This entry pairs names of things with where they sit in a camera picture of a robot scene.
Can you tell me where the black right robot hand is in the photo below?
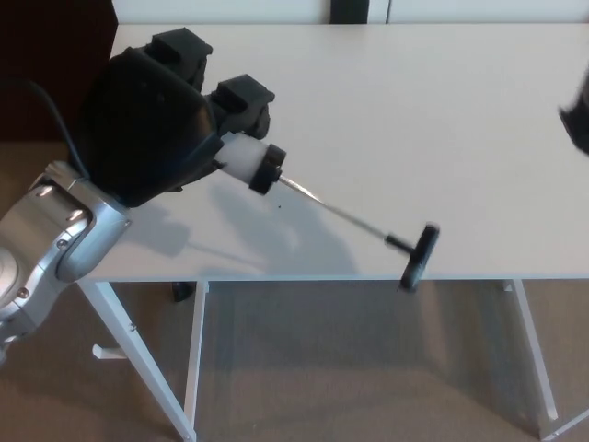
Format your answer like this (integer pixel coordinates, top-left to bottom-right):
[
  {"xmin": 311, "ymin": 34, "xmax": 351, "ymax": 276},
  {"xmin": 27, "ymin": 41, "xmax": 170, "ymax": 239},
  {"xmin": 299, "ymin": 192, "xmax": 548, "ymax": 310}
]
[{"xmin": 557, "ymin": 64, "xmax": 589, "ymax": 156}]

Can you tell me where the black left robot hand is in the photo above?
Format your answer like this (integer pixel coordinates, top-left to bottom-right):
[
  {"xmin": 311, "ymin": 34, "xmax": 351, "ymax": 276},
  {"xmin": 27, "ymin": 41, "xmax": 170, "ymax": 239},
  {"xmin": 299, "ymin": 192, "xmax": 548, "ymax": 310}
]
[{"xmin": 68, "ymin": 27, "xmax": 277, "ymax": 208}]

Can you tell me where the white Franklin hand air pump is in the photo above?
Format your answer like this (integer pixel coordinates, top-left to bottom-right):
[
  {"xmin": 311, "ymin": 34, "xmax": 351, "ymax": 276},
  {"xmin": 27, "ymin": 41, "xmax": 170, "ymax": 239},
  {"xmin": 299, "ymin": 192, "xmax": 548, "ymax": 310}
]
[{"xmin": 214, "ymin": 134, "xmax": 442, "ymax": 295}]

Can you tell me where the white hook on desk leg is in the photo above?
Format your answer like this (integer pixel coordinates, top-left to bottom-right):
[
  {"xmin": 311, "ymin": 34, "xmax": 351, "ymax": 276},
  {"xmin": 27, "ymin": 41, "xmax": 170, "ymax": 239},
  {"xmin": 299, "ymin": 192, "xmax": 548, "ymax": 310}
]
[{"xmin": 91, "ymin": 342, "xmax": 126, "ymax": 362}]

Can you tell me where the dark brown cabinet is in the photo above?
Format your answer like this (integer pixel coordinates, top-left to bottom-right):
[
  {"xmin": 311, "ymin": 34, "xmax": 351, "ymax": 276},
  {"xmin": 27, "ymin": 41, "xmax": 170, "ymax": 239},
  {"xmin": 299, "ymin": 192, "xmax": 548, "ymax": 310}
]
[{"xmin": 0, "ymin": 0, "xmax": 120, "ymax": 145}]

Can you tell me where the white cabinet row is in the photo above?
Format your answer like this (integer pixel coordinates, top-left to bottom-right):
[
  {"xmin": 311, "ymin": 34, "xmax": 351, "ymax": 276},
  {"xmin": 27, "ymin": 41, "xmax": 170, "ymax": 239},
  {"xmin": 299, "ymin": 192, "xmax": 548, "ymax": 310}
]
[{"xmin": 111, "ymin": 0, "xmax": 589, "ymax": 27}]

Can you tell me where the small black floor object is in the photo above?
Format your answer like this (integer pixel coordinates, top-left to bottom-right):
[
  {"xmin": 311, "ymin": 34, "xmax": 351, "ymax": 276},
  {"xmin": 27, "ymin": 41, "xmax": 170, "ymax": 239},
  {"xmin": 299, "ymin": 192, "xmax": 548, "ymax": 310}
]
[{"xmin": 170, "ymin": 281, "xmax": 195, "ymax": 303}]

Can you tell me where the black vertical panel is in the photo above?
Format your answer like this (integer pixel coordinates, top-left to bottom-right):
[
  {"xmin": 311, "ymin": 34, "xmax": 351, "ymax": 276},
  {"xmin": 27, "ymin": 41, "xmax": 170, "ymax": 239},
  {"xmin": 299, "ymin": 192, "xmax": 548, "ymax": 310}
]
[{"xmin": 330, "ymin": 0, "xmax": 372, "ymax": 25}]

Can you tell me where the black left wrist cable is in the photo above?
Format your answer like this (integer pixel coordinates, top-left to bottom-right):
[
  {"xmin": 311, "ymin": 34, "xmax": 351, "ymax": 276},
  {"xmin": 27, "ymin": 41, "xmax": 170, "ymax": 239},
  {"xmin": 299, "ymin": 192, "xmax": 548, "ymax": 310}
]
[{"xmin": 0, "ymin": 78, "xmax": 92, "ymax": 179}]

